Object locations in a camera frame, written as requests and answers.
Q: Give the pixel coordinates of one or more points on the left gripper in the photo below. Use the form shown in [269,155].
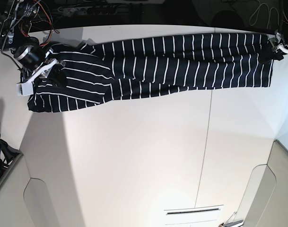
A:
[275,48]

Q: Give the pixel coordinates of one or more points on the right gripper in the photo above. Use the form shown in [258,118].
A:
[38,63]

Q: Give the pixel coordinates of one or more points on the navy white striped T-shirt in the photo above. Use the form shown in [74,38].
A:
[152,67]

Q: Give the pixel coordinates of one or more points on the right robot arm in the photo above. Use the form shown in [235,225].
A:
[16,21]

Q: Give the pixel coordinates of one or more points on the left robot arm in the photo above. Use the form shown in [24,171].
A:
[283,21]

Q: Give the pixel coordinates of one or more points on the black round stool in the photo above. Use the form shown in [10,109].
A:
[227,19]

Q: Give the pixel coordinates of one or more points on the grey bin with blue tools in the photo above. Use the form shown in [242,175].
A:
[8,155]

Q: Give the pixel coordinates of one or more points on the beige chair left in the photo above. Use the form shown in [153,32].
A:
[27,200]

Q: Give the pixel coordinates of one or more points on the beige chair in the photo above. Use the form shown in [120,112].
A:
[27,200]
[265,201]

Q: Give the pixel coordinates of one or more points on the beige chair right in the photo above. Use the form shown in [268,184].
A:
[265,201]

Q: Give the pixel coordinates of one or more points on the scissors at table edge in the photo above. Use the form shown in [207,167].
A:
[233,224]

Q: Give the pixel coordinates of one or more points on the black ruler strip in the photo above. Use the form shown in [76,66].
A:
[191,211]

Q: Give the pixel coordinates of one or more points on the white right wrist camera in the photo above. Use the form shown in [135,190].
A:
[25,89]

